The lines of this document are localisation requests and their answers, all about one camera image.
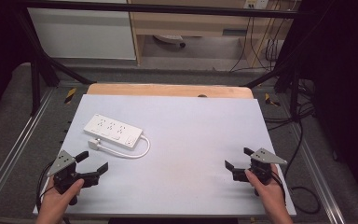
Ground black metal frame bar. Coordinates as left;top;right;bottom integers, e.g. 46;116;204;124
12;0;310;19

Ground white wall socket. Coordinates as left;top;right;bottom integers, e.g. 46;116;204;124
242;0;270;10

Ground grey chair base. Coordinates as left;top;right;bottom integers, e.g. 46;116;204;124
153;34;187;49

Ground white cabinet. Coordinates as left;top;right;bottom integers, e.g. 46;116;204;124
27;0;137;61

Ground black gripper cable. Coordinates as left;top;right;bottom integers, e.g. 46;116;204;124
35;161;56;213
273;119;322;216

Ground hanging black cables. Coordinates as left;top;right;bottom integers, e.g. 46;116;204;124
228;8;285;73

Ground wooden desk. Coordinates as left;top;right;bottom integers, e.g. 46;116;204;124
127;0;296;67

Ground black metal stand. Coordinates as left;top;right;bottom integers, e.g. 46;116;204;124
12;6;96;117
244;12;306;123

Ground white power strip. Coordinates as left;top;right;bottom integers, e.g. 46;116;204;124
83;113;145;150

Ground white power cable with plug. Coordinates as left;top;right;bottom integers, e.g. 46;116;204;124
88;134;151;160

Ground person's left hand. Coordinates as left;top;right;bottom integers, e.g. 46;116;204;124
36;176;85;224

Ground aluminium rail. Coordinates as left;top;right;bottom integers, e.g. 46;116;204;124
0;88;56;213
287;119;347;224

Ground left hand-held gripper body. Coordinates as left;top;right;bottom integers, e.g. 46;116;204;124
47;150;101;206

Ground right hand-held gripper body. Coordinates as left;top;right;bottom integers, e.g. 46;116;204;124
232;147;288;197

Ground person's right hand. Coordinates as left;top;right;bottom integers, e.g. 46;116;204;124
244;164;293;224

